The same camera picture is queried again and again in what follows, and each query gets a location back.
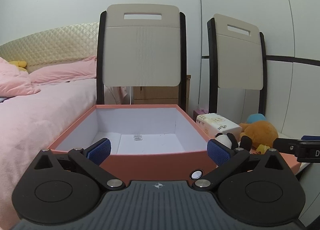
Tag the bed with pink sheet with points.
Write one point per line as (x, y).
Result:
(37, 124)

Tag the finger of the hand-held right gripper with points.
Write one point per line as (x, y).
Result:
(285, 146)

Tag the blue plush toy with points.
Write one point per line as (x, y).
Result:
(257, 117)

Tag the small white desiccant packet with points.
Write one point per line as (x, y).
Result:
(136, 138)

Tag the orange box lid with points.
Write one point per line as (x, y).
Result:
(287, 162)

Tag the yellow plush toy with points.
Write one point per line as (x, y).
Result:
(18, 64)

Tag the pink carton box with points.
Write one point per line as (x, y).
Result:
(197, 114)

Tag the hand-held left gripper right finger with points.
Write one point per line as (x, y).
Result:
(218, 153)

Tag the wooden nightstand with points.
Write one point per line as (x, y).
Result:
(155, 93)

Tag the beige chair with black frame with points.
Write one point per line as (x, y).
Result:
(240, 59)
(142, 52)

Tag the orange cardboard box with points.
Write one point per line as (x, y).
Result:
(155, 163)

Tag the quilted beige headboard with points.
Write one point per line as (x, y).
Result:
(50, 44)

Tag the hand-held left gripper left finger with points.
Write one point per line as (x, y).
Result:
(99, 151)

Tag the white tissue pack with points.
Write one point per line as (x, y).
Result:
(215, 122)

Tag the panda plush toy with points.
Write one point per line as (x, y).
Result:
(225, 139)

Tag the pink blanket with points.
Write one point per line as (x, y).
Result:
(12, 82)

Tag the pink pillow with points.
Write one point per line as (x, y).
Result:
(62, 72)

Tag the orange plush toy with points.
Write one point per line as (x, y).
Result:
(260, 132)

